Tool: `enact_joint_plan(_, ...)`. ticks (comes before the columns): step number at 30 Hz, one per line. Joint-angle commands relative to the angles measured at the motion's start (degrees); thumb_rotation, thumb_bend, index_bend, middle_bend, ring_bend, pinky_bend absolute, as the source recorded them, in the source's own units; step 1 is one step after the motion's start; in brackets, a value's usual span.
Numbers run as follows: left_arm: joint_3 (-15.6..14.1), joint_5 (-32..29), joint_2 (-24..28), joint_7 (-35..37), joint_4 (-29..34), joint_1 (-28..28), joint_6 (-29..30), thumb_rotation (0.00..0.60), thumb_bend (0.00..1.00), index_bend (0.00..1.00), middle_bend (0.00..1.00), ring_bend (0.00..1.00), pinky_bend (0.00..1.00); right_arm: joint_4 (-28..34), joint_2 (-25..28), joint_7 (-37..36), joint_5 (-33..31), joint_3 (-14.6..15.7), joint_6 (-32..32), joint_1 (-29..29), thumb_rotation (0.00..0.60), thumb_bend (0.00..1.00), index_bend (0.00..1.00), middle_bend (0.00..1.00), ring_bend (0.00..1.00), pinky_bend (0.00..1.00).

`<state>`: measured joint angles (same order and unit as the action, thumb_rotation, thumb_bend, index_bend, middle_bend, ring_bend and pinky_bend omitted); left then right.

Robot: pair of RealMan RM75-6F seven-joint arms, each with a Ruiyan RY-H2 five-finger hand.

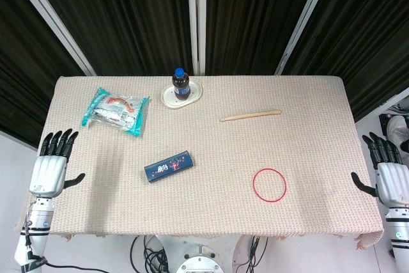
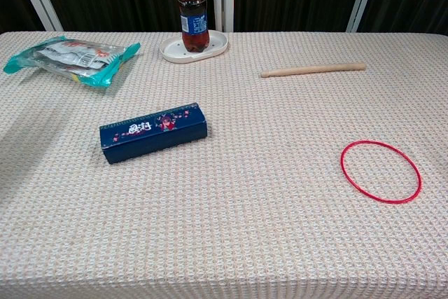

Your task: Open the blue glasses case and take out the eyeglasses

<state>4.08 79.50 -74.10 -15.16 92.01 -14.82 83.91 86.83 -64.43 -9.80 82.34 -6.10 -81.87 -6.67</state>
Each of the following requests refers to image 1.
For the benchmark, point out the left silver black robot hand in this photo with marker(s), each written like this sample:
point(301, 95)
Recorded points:
point(48, 174)

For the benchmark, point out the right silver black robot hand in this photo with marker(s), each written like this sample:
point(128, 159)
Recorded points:
point(393, 183)

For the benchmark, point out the blue glasses case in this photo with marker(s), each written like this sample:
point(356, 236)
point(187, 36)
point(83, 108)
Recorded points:
point(168, 167)

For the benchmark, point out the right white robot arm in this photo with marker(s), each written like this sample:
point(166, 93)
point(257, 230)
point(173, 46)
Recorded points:
point(399, 238)

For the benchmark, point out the white grey robot base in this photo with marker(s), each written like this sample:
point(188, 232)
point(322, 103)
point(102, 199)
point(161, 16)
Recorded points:
point(199, 261)

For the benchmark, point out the white rounded object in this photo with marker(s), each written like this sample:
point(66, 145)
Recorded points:
point(397, 129)

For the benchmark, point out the black device with lights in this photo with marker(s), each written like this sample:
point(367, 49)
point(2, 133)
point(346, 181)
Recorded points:
point(383, 122)

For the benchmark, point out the teal snack bag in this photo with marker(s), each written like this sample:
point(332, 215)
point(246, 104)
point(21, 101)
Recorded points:
point(115, 111)

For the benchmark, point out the cola bottle with blue cap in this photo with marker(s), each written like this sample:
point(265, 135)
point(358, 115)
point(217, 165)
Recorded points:
point(181, 89)

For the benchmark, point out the wooden stick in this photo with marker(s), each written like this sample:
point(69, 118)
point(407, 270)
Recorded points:
point(249, 115)

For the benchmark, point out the white oval tray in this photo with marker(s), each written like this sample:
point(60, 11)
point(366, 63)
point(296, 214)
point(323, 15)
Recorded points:
point(196, 92)

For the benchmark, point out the beige woven tablecloth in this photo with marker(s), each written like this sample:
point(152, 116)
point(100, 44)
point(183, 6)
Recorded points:
point(223, 158)

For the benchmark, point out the black curtain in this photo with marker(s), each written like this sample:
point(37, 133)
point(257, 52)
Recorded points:
point(128, 14)

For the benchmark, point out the white frame post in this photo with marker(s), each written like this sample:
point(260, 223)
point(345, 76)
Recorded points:
point(305, 17)
point(51, 17)
point(195, 14)

